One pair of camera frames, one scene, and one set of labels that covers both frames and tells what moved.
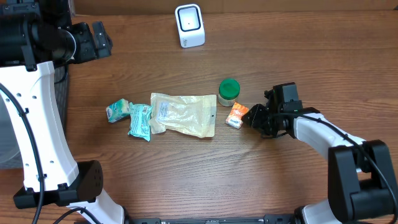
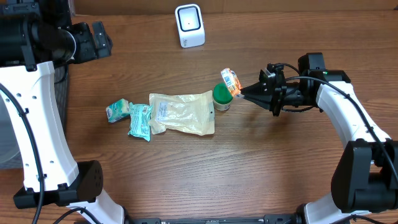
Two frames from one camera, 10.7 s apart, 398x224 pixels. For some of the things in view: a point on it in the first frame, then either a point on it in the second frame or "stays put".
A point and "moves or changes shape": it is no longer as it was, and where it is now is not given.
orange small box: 235,117 → 232,81
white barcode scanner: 189,22 stays put
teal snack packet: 140,121 stays put
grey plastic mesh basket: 10,151 stays put
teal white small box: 117,109 stays put
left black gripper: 92,46 stays put
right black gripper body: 263,120 → 285,94
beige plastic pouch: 193,115 stays put
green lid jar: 229,91 moves or changes shape
